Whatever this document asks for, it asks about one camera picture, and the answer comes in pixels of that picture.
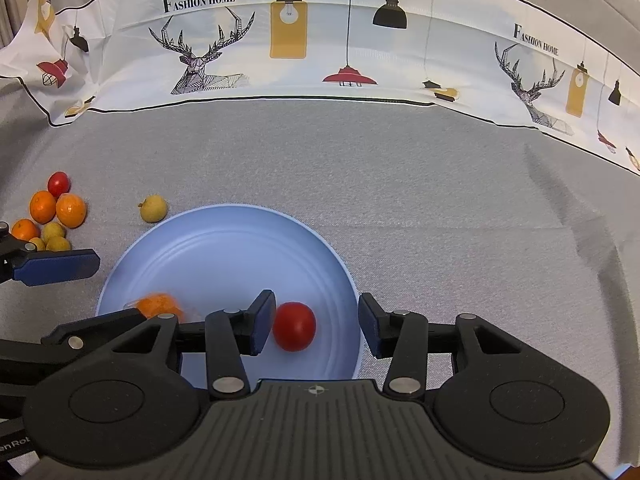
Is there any orange mandarin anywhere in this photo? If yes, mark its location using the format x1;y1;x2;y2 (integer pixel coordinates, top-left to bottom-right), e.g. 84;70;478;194
11;218;40;242
28;190;56;224

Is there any large red tomato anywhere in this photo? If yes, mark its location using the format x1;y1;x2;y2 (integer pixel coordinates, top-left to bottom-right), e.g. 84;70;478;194
272;302;317;352

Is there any plastic orange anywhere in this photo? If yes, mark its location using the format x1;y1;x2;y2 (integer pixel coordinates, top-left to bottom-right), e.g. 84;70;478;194
56;193;87;229

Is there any small red tomato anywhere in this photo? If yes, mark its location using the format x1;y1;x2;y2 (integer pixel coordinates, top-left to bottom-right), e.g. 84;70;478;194
47;171;70;198

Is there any lone yellow-green longan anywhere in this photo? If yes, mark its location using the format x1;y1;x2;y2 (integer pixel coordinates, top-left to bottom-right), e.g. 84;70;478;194
138;194;168;223

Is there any light blue round plate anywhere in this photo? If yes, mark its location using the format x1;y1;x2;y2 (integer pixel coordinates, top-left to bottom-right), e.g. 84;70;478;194
96;205;362;384

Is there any grey printed sofa cover cloth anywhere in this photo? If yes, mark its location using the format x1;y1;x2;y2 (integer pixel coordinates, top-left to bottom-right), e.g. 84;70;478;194
1;0;639;479

